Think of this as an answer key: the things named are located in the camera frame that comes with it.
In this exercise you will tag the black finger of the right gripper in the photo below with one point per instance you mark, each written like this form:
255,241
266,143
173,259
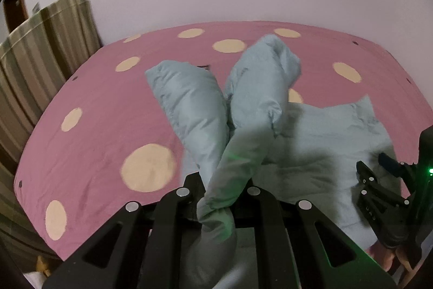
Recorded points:
399,169
385,211

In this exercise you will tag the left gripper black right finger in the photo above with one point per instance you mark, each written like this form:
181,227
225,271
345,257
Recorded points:
297,246

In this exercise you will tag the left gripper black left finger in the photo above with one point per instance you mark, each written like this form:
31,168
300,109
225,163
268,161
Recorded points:
141,246

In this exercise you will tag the light blue puffer jacket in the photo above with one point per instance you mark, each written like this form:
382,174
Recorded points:
248,130

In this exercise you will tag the person's hand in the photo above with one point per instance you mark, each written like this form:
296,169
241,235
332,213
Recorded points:
385,257

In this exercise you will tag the white quilted blanket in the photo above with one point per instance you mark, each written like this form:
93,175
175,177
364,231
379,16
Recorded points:
37,278

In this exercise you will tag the pink polka dot bedsheet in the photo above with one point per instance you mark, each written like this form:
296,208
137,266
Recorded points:
104,140

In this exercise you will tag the striped fabric headboard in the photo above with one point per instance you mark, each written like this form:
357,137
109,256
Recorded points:
37,58

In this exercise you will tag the dark wooden door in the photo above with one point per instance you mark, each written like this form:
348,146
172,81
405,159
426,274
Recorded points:
15,13

